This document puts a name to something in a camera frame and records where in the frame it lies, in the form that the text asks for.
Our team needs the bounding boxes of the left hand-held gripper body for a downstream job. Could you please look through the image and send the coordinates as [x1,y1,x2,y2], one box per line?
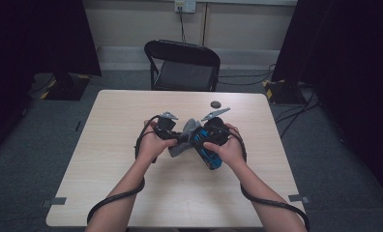
[153,111,185,143]

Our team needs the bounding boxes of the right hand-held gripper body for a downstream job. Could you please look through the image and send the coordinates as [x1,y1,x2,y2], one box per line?
[200,106,233,147]

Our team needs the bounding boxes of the grey cloth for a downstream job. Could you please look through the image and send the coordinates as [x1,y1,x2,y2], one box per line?
[168,118,203,159]

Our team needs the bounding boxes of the blue toy car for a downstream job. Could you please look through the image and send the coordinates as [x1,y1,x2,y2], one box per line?
[191,126,223,171]

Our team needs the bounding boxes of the person's left hand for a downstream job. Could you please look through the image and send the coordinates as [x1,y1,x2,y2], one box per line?
[135,119,178,164]

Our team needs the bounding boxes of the person's right hand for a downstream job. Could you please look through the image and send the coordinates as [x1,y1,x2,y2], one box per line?
[202,123,246,169]

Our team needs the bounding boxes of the black folding chair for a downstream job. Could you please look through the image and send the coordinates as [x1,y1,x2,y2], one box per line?
[143,39,221,92]

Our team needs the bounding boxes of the black stand base yellow stripes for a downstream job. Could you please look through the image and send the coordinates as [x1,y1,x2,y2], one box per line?
[40,72,91,102]
[261,78,309,105]

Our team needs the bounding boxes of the grey tape strip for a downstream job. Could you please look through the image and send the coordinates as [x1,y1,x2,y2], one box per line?
[42,196,68,208]
[287,193,310,204]

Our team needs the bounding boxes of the dark curtain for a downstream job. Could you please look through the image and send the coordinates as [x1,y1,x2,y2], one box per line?
[0,0,103,162]
[271,0,383,207]

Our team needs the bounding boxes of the black floor cables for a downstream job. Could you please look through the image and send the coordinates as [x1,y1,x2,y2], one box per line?
[218,63,323,140]

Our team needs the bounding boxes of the right hand-held gripper black cable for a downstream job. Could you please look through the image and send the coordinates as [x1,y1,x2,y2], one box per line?
[228,126,311,232]

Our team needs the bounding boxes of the black socket cable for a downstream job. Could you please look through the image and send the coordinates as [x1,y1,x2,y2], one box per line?
[178,7,187,44]

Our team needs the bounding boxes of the thin vertical wall conduit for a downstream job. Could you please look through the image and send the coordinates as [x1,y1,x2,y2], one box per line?
[201,2,211,46]

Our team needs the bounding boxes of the white wall socket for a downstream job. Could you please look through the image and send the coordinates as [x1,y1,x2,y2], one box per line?
[174,0,197,14]

